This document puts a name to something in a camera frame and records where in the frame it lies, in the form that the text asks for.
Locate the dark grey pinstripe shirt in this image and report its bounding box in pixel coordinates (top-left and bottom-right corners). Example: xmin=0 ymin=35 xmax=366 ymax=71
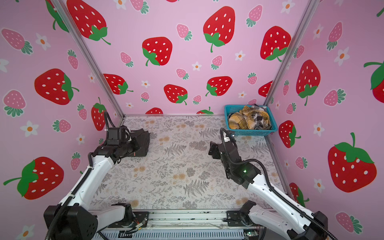
xmin=130 ymin=129 xmax=150 ymax=157

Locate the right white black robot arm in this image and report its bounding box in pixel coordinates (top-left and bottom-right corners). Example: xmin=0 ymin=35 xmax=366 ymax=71
xmin=209 ymin=128 xmax=335 ymax=240

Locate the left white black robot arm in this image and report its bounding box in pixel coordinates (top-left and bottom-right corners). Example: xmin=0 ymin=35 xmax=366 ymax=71
xmin=44 ymin=126 xmax=150 ymax=240

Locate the teal plastic basket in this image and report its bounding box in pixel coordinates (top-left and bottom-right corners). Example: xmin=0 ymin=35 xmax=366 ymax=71
xmin=225 ymin=105 xmax=278 ymax=136

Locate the yellow plaid shirt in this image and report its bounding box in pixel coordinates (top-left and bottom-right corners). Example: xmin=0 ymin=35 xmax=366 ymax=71
xmin=228 ymin=105 xmax=272 ymax=130

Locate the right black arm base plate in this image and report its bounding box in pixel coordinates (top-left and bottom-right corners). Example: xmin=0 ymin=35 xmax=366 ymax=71
xmin=223 ymin=210 xmax=263 ymax=228

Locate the right black corrugated cable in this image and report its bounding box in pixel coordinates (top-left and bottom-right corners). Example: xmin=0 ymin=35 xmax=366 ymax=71
xmin=219 ymin=127 xmax=338 ymax=240

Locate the black corrugated cable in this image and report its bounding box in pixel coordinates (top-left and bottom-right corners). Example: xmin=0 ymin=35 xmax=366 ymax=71
xmin=44 ymin=152 xmax=97 ymax=240
xmin=219 ymin=127 xmax=338 ymax=240

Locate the left black corrugated cable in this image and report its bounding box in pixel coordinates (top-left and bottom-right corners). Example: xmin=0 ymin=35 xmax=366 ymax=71
xmin=44 ymin=152 xmax=97 ymax=240

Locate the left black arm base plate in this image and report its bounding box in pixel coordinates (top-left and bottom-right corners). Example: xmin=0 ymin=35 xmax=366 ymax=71
xmin=109 ymin=211 xmax=150 ymax=229

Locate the aluminium frame rail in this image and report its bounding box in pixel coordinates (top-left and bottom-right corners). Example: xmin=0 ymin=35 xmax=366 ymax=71
xmin=61 ymin=208 xmax=316 ymax=240

